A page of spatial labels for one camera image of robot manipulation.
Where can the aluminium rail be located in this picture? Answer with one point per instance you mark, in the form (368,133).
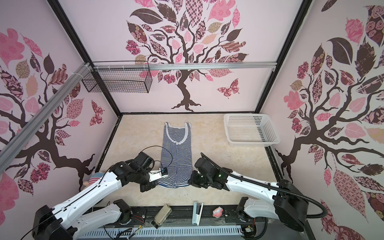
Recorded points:
(198,66)
(11,150)

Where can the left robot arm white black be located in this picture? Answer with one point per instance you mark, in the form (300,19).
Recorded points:
(70,219)

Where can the black corner frame post left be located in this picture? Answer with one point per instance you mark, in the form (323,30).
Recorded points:
(71,32)

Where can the cartoon doll head toy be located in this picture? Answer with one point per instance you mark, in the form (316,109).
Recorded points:
(94,178)

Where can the tan rectangular box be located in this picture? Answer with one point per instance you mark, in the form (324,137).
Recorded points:
(161,216)

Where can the white stapler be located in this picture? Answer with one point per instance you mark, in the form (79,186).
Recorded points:
(197,213)

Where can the black wire basket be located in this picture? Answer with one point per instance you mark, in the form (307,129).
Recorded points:
(119,77)

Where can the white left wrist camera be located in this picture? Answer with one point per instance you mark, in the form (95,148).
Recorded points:
(159,174)

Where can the white slotted cable duct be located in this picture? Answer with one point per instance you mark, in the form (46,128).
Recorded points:
(165,232)

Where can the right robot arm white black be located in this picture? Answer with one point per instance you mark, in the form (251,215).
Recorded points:
(281,201)

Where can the pink white small toy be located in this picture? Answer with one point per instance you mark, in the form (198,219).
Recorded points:
(218,212)

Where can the black corner frame post right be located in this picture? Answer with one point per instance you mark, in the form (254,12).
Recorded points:
(293,32)

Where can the aluminium rail back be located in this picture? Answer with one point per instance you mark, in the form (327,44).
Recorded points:
(198,66)

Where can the blue white striped tank top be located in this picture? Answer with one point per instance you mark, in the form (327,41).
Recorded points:
(176,156)

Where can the black corner frame post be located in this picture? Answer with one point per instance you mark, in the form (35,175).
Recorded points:
(293,32)
(71,32)

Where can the aluminium rail left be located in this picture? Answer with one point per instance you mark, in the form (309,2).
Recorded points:
(11,150)

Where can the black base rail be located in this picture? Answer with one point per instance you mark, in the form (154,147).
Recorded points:
(183,223)

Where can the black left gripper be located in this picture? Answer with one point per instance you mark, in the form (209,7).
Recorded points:
(149,186)

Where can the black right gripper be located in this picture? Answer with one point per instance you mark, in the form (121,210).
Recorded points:
(194,181)

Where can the white plastic laundry basket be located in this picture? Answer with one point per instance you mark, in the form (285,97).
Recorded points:
(250,130)

